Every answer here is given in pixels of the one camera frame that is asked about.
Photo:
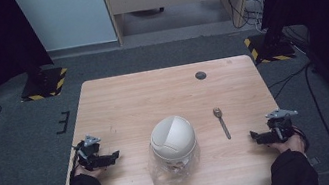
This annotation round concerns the metal spoon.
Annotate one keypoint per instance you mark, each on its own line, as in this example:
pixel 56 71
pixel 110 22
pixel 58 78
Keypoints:
pixel 221 121

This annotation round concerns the round grey table grommet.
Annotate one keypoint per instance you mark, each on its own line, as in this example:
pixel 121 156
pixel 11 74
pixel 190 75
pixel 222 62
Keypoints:
pixel 200 75

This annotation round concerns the black stand base hazard stripes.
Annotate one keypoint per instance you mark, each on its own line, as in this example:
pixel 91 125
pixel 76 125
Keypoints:
pixel 44 83
pixel 268 48

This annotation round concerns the person's left hand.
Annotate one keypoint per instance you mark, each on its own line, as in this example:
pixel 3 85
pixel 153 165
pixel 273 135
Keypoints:
pixel 89 171

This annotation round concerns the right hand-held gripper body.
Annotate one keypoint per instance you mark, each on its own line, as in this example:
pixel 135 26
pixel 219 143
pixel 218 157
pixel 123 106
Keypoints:
pixel 280 124

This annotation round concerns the white cabinet panel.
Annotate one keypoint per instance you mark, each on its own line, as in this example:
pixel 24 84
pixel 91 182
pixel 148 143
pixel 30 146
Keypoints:
pixel 67 17

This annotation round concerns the clear plastic bag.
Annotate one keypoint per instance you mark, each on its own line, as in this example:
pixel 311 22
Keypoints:
pixel 175 169

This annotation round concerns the person's right hand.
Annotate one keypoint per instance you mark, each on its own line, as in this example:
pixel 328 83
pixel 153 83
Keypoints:
pixel 290 144

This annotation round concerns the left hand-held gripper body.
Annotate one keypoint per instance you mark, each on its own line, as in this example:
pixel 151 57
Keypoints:
pixel 89 151

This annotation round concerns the black bracket on floor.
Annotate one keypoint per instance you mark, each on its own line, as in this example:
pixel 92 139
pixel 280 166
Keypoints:
pixel 63 122

